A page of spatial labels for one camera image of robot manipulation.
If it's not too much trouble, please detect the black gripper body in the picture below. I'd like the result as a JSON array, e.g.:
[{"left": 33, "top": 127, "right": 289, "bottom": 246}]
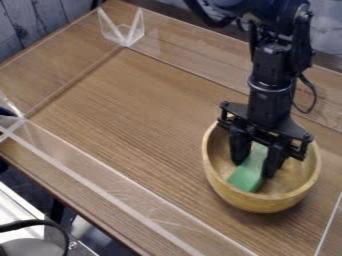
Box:
[{"left": 217, "top": 78, "right": 313, "bottom": 161}]

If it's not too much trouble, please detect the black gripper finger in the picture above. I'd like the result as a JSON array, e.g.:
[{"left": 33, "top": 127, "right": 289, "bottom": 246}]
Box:
[
  {"left": 229, "top": 128, "right": 251, "bottom": 165},
  {"left": 261, "top": 144, "right": 285, "bottom": 178}
]

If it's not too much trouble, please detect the green rectangular block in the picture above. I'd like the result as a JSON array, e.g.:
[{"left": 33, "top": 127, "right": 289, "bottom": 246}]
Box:
[{"left": 226, "top": 143, "right": 267, "bottom": 193}]

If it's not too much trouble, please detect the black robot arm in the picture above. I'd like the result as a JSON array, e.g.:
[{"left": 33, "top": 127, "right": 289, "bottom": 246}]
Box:
[{"left": 184, "top": 0, "right": 313, "bottom": 178}]

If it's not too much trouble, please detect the brown wooden bowl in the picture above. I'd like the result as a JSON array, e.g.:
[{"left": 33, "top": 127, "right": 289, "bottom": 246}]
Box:
[{"left": 201, "top": 123, "right": 321, "bottom": 213}]

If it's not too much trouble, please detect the clear acrylic front barrier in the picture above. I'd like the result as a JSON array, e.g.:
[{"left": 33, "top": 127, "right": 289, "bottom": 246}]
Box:
[{"left": 0, "top": 96, "right": 256, "bottom": 256}]

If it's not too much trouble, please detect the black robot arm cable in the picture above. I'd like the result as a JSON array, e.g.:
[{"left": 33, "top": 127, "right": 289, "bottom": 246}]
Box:
[{"left": 291, "top": 73, "right": 319, "bottom": 115}]

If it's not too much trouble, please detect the grey metal base plate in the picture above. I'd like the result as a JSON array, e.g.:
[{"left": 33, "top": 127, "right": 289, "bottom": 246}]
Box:
[{"left": 42, "top": 224, "right": 98, "bottom": 256}]

